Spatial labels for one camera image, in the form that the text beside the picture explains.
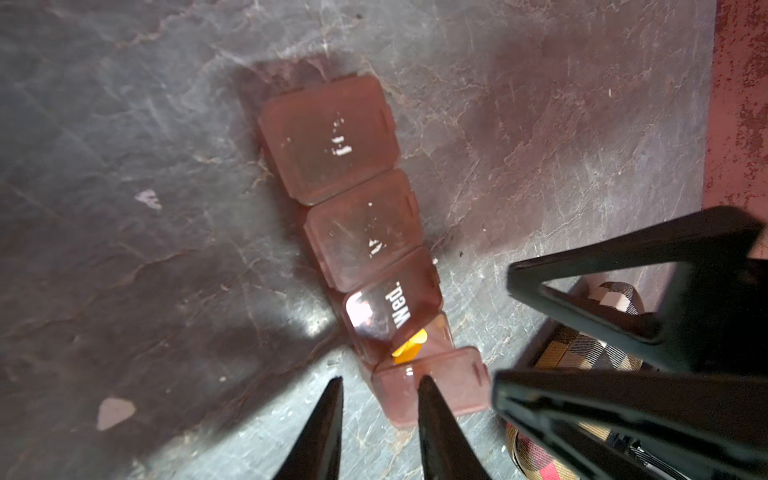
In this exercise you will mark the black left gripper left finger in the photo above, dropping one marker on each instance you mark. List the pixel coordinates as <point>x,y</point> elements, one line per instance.
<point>316,453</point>

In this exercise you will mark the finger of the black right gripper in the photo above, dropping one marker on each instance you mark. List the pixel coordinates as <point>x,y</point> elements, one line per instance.
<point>706,426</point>
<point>713,313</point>

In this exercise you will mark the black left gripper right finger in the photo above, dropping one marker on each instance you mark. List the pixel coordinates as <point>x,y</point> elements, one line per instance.
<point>445,451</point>

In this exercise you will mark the brown weekly pill organizer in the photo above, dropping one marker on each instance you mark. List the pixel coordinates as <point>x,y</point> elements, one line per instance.
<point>334,148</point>

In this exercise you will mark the yellow pills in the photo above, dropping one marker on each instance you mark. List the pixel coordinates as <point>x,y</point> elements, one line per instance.
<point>411,348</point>

